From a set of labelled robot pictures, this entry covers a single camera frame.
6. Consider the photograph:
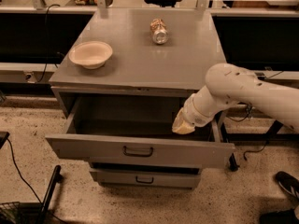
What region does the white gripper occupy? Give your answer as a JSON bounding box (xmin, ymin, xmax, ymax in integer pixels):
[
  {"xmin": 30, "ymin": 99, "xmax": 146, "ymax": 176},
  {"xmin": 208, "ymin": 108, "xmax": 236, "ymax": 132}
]
[{"xmin": 172, "ymin": 96, "xmax": 213, "ymax": 134}]

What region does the grey top drawer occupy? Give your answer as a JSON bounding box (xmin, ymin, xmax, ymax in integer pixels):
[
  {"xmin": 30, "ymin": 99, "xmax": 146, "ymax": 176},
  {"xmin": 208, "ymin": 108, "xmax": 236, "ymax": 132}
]
[{"xmin": 46, "ymin": 95, "xmax": 235, "ymax": 168}]

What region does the grey drawer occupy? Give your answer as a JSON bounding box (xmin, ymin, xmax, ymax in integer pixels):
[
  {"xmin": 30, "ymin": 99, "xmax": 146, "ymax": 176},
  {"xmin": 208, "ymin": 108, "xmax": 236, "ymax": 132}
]
[
  {"xmin": 90, "ymin": 168, "xmax": 201, "ymax": 189},
  {"xmin": 46, "ymin": 95, "xmax": 235, "ymax": 168}
]

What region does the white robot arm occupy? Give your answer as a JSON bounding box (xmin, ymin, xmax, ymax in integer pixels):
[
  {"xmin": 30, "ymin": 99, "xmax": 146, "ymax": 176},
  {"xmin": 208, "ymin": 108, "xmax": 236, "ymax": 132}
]
[{"xmin": 172, "ymin": 63, "xmax": 299, "ymax": 134}]

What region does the grey drawer cabinet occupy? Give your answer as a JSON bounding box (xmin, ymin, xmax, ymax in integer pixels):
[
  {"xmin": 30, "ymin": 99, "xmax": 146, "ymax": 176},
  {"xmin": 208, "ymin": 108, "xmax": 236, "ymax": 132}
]
[{"xmin": 50, "ymin": 8, "xmax": 225, "ymax": 175}]

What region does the grey bottom drawer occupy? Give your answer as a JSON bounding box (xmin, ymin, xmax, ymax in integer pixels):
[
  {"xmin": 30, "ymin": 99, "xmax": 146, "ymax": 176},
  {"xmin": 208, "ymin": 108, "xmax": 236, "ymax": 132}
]
[{"xmin": 90, "ymin": 168, "xmax": 201, "ymax": 189}]

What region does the black table leg right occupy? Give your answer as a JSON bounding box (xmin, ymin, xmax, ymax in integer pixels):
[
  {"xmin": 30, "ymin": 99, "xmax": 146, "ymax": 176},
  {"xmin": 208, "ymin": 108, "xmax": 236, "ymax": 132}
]
[{"xmin": 221, "ymin": 124, "xmax": 239, "ymax": 172}]

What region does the black power adapter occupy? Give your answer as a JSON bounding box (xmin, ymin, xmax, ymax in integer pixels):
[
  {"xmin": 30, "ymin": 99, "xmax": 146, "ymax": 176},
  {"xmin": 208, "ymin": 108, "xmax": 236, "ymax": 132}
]
[{"xmin": 255, "ymin": 72, "xmax": 266, "ymax": 80}]

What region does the lying soda can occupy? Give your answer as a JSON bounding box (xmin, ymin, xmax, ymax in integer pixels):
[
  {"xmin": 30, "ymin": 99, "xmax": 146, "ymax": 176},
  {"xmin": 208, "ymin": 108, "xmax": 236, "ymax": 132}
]
[{"xmin": 150, "ymin": 19, "xmax": 169, "ymax": 45}]

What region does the white bowl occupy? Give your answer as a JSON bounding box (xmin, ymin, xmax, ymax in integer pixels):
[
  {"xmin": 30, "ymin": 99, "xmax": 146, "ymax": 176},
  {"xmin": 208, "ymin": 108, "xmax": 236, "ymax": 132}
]
[{"xmin": 68, "ymin": 41, "xmax": 113, "ymax": 69}]

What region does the black shoe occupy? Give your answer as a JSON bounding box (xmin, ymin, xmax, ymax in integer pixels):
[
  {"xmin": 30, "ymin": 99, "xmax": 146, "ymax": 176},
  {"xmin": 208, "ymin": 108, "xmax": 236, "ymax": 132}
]
[{"xmin": 275, "ymin": 171, "xmax": 299, "ymax": 199}]

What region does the black stand leg left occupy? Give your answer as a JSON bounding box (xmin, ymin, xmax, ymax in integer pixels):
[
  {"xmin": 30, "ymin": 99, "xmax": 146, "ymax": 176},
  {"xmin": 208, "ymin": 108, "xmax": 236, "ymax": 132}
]
[{"xmin": 36, "ymin": 165, "xmax": 63, "ymax": 224}]

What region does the black cable right floor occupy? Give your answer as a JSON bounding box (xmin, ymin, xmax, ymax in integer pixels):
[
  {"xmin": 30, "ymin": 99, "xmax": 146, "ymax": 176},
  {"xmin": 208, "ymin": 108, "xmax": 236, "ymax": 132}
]
[{"xmin": 242, "ymin": 139, "xmax": 269, "ymax": 162}]

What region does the black floor cable left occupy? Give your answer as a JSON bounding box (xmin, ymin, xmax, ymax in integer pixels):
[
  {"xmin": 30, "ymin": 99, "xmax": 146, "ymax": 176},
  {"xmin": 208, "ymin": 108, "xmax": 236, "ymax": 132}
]
[{"xmin": 6, "ymin": 137, "xmax": 68, "ymax": 224}]

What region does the black hanging cable left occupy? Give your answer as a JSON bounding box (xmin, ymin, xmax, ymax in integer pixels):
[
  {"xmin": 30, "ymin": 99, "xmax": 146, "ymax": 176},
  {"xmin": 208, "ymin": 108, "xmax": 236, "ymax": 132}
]
[{"xmin": 36, "ymin": 3, "xmax": 66, "ymax": 84}]

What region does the black wire basket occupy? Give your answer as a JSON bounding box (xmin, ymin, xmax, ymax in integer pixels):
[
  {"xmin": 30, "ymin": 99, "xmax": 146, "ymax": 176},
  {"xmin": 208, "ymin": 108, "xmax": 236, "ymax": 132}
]
[{"xmin": 0, "ymin": 202, "xmax": 27, "ymax": 224}]

